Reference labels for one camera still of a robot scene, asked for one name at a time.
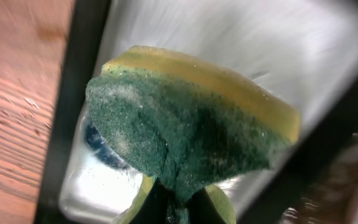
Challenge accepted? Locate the brown plastic serving tray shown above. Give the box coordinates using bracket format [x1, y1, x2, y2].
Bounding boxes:
[278, 131, 358, 224]

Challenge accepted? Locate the green yellow sponge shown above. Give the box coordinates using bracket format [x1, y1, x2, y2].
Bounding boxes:
[85, 45, 301, 203]

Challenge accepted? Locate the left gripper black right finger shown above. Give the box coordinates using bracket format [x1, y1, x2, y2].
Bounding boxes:
[186, 185, 237, 224]

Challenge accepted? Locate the black tray with soapy water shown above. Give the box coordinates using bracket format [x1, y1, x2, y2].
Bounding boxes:
[34, 0, 358, 223]

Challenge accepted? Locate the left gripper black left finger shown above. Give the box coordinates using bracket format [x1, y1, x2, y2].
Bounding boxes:
[112, 175, 173, 224]

